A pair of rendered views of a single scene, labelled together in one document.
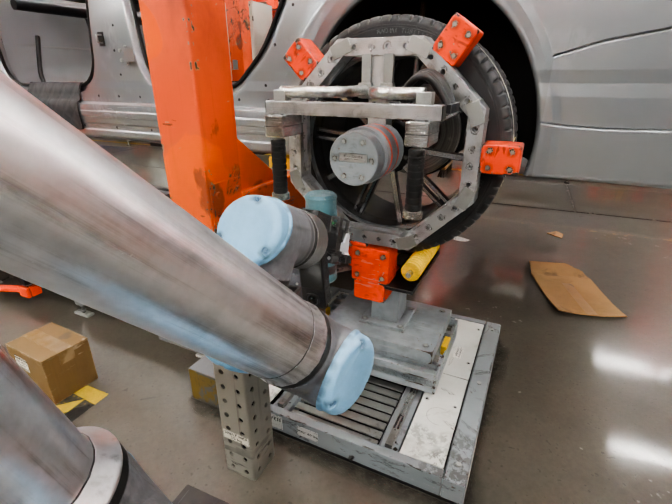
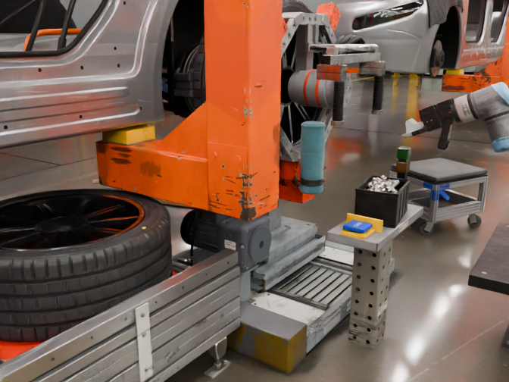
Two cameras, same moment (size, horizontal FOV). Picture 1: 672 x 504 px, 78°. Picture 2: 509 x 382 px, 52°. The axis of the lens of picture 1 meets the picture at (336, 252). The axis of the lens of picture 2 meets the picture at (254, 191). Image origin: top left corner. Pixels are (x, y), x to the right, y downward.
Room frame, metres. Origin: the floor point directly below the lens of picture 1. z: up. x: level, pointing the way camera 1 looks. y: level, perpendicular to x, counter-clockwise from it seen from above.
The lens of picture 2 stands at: (1.01, 1.92, 1.04)
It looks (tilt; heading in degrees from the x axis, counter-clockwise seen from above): 17 degrees down; 279
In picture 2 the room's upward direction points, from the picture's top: straight up
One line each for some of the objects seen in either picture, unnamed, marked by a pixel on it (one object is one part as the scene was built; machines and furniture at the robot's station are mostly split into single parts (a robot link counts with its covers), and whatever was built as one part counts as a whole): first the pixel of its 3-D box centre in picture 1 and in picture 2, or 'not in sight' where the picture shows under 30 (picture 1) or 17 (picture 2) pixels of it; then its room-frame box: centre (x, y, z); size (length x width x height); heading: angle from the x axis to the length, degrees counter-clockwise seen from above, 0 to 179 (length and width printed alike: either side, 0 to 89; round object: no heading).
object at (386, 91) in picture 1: (404, 77); (346, 39); (1.00, -0.15, 1.03); 0.19 x 0.18 x 0.11; 154
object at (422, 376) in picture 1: (380, 336); (262, 252); (1.32, -0.17, 0.13); 0.50 x 0.36 x 0.10; 64
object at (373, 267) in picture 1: (378, 265); (292, 177); (1.19, -0.13, 0.48); 0.16 x 0.12 x 0.17; 154
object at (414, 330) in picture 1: (389, 292); (265, 208); (1.31, -0.19, 0.32); 0.40 x 0.30 x 0.28; 64
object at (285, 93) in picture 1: (325, 77); (321, 39); (1.09, 0.03, 1.03); 0.19 x 0.18 x 0.11; 154
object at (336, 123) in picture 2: (279, 167); (338, 102); (1.02, 0.14, 0.83); 0.04 x 0.04 x 0.16
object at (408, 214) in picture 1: (414, 182); (378, 93); (0.87, -0.17, 0.83); 0.04 x 0.04 x 0.16
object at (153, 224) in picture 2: not in sight; (64, 252); (1.84, 0.53, 0.39); 0.66 x 0.66 x 0.24
